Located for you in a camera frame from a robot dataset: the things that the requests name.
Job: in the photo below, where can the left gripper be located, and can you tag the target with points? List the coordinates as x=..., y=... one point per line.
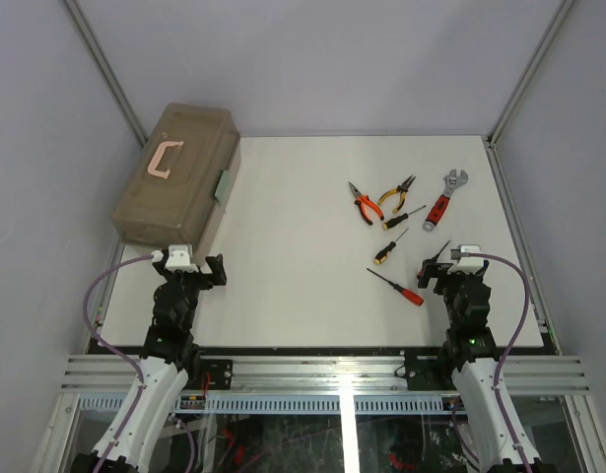
x=219, y=277

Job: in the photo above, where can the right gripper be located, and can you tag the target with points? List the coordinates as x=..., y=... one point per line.
x=439, y=271

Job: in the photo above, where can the translucent brown toolbox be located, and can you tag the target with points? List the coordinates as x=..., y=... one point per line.
x=157, y=212

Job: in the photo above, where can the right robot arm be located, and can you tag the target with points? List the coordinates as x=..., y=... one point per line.
x=470, y=359

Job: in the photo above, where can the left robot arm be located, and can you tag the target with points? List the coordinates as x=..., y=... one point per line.
x=169, y=359

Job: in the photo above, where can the black yellow screwdriver lower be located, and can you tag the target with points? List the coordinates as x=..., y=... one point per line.
x=383, y=254

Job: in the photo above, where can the black yellow screwdriver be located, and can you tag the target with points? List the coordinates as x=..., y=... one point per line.
x=383, y=254
x=395, y=221

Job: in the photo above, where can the black yellow screwdriver upper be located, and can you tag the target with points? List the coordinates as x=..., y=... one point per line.
x=395, y=221

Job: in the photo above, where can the red handled screwdriver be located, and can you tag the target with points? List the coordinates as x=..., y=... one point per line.
x=406, y=293

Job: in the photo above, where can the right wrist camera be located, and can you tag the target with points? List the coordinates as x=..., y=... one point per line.
x=466, y=258

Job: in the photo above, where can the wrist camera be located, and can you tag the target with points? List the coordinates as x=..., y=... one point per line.
x=180, y=258
x=466, y=258

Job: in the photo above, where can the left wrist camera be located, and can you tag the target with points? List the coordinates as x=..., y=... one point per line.
x=180, y=258

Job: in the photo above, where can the red handled adjustable wrench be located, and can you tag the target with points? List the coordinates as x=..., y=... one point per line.
x=454, y=179

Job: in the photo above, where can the yellow handled pliers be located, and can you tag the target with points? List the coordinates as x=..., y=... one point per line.
x=400, y=190

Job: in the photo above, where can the orange handled long-nose pliers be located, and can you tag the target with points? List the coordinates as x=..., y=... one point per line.
x=363, y=202

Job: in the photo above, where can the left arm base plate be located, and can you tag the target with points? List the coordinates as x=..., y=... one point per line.
x=210, y=374

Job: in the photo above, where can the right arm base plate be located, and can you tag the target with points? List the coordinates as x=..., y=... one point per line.
x=425, y=371

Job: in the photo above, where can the right frame post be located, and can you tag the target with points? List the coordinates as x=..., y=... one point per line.
x=532, y=67

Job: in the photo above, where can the frame post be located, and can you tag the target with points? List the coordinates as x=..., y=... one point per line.
x=532, y=67
x=92, y=44

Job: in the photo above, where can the pink toolbox handle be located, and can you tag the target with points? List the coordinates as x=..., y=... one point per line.
x=153, y=167

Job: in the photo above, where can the aluminium mounting rail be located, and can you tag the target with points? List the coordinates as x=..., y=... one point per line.
x=523, y=375

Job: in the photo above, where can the left frame post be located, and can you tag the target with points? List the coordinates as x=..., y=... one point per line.
x=92, y=44

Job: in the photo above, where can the slotted cable duct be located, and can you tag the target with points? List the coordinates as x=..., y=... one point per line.
x=253, y=404

